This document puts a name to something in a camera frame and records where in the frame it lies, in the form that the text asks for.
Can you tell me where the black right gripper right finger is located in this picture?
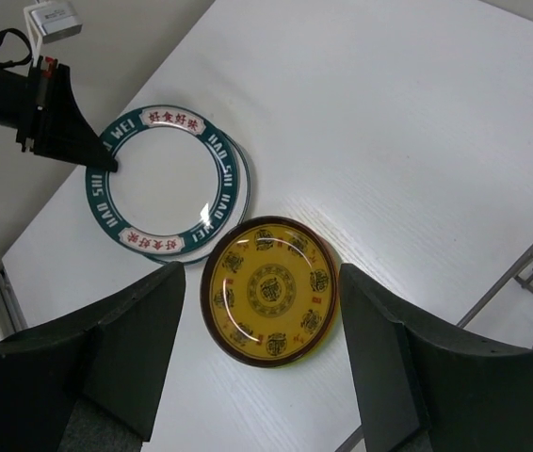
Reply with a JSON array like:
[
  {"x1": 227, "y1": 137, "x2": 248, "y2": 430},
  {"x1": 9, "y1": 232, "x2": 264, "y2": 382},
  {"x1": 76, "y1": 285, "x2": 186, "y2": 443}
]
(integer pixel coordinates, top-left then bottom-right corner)
[{"x1": 339, "y1": 264, "x2": 533, "y2": 451}]

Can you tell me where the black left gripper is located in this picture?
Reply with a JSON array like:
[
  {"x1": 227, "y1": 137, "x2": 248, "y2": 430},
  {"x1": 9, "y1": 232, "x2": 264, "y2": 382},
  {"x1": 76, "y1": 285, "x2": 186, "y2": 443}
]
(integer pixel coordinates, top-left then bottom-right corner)
[{"x1": 0, "y1": 63, "x2": 119, "y2": 172}]

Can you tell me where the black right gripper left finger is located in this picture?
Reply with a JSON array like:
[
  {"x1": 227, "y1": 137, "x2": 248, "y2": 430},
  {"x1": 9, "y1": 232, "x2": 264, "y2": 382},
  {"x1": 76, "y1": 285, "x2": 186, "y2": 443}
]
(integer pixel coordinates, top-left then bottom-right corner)
[{"x1": 0, "y1": 263, "x2": 186, "y2": 451}]

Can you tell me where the white plate teal rim front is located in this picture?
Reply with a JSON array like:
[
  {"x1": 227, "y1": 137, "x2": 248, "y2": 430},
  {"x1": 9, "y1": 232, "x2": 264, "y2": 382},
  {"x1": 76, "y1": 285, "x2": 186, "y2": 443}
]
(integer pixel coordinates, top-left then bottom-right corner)
[{"x1": 85, "y1": 105, "x2": 241, "y2": 257}]

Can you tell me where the white plate teal rim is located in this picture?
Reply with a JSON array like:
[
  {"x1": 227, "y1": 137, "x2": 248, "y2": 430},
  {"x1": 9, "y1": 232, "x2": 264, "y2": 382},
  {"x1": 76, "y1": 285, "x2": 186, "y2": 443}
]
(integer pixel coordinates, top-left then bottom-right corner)
[
  {"x1": 85, "y1": 105, "x2": 241, "y2": 257},
  {"x1": 146, "y1": 132, "x2": 251, "y2": 265}
]

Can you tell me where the brown patterned plate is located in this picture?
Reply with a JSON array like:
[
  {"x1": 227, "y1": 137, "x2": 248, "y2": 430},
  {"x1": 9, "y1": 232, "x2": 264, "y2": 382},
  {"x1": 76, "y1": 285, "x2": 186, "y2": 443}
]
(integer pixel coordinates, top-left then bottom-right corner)
[{"x1": 200, "y1": 216, "x2": 338, "y2": 368}]

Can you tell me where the orange plate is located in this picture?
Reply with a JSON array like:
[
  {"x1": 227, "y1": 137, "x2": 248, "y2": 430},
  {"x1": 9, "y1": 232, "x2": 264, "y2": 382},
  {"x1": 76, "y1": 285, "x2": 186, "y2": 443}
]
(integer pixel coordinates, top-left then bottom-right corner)
[{"x1": 316, "y1": 234, "x2": 341, "y2": 272}]

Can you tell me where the aluminium front rail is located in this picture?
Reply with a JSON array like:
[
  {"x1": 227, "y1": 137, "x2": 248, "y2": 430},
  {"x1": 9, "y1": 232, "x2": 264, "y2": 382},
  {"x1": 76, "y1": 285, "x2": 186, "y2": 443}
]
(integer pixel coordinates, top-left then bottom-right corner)
[{"x1": 0, "y1": 267, "x2": 27, "y2": 336}]

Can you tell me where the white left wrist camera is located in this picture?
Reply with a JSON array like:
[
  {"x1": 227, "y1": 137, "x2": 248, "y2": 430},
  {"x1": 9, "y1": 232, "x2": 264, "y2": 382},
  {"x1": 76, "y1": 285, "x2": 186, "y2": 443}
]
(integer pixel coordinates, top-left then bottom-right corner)
[{"x1": 23, "y1": 1, "x2": 83, "y2": 66}]

